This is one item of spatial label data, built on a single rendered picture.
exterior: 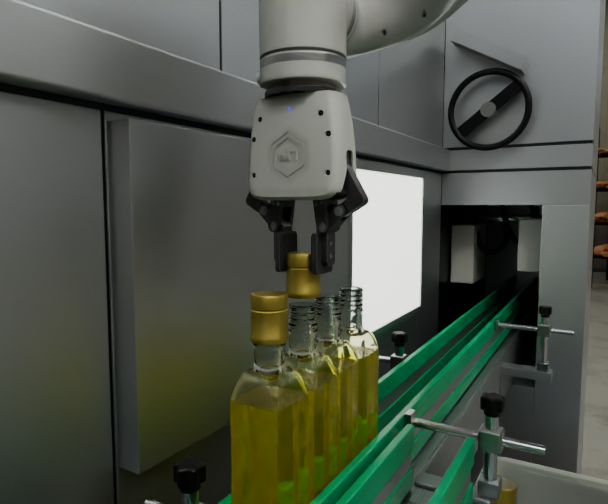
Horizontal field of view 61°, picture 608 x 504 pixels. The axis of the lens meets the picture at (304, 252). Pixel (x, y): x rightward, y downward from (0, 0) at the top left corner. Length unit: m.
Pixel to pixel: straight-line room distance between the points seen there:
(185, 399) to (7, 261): 0.23
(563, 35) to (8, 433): 1.43
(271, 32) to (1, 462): 0.43
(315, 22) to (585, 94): 1.09
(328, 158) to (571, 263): 1.09
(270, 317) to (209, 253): 0.15
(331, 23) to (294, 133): 0.10
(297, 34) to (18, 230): 0.29
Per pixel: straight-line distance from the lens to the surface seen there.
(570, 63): 1.53
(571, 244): 1.49
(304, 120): 0.49
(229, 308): 0.62
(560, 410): 1.58
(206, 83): 0.61
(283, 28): 0.50
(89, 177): 0.51
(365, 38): 0.60
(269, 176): 0.50
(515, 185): 1.50
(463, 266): 1.66
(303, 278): 0.50
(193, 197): 0.56
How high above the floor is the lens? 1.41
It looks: 5 degrees down
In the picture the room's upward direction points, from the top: straight up
